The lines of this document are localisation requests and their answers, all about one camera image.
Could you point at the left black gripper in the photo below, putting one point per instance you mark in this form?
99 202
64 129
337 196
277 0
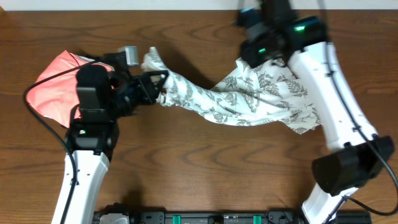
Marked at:
140 86

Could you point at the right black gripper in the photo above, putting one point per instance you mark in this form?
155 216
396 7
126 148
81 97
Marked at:
250 46

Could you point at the white fern print dress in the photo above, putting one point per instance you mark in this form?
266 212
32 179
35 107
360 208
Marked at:
247 97

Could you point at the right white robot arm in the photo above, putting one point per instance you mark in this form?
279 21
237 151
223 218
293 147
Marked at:
357 153

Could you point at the pink folded garment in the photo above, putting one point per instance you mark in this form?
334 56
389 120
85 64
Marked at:
55 98

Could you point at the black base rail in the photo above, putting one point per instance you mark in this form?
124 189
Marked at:
120 213

